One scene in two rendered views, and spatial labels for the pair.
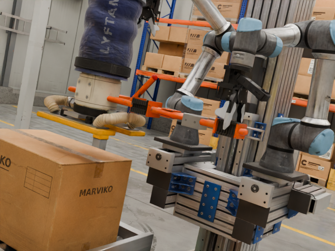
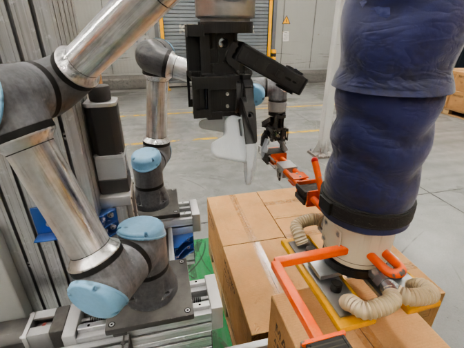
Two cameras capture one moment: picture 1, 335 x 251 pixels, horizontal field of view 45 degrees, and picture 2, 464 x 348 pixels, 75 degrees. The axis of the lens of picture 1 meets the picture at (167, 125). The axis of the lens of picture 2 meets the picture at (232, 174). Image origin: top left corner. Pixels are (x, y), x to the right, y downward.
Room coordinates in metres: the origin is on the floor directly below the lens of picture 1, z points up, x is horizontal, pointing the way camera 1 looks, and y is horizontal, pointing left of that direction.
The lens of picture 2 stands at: (2.36, 0.50, 1.71)
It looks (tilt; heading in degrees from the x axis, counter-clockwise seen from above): 26 degrees down; 223
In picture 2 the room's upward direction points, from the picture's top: straight up
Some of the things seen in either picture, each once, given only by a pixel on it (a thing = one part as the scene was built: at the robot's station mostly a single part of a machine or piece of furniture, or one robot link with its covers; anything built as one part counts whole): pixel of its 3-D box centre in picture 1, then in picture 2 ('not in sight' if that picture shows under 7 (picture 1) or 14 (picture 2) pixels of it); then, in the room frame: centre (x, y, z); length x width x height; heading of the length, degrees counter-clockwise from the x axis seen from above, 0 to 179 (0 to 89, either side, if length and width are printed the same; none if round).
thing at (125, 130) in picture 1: (107, 121); (321, 271); (1.71, 0.25, 1.10); 0.34 x 0.10 x 0.05; 58
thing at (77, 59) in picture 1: (103, 67); (364, 198); (1.63, 0.30, 1.32); 0.23 x 0.23 x 0.04
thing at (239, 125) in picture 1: (230, 128); (275, 155); (1.30, -0.20, 1.20); 0.08 x 0.07 x 0.05; 58
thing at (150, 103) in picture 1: (146, 107); (312, 192); (1.50, 0.09, 1.20); 0.10 x 0.08 x 0.06; 148
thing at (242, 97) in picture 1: (234, 84); (276, 126); (1.32, -0.19, 1.35); 0.09 x 0.08 x 0.12; 57
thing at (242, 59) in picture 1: (241, 60); (277, 106); (1.32, -0.19, 1.43); 0.08 x 0.08 x 0.05
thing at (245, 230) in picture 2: not in sight; (297, 259); (0.92, -0.23, 0.34); 1.20 x 1.00 x 0.40; 56
